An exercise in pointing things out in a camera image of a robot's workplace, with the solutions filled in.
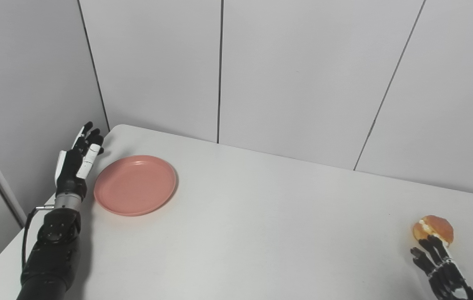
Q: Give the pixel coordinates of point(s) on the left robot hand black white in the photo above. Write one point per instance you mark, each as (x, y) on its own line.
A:
(73, 164)

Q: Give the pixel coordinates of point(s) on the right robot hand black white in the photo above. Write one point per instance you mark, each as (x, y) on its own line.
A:
(442, 271)

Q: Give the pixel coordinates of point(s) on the cream puff pastry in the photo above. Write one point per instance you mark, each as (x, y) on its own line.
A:
(434, 228)

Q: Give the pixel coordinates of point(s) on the pink round plate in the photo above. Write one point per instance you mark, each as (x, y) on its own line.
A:
(135, 185)

